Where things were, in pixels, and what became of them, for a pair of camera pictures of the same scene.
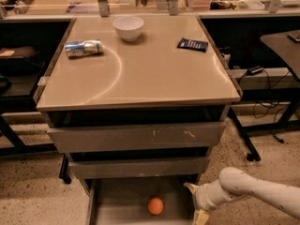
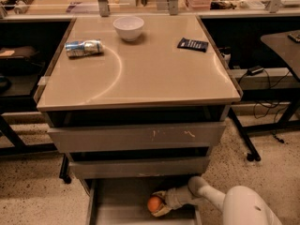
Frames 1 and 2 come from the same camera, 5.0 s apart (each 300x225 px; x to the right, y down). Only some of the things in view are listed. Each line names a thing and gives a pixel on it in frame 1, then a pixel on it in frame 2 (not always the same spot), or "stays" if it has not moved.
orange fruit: x=156 y=206 stays
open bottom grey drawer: x=126 y=201 stays
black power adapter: x=254 y=69 stays
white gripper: x=202 y=196 -> x=173 y=198
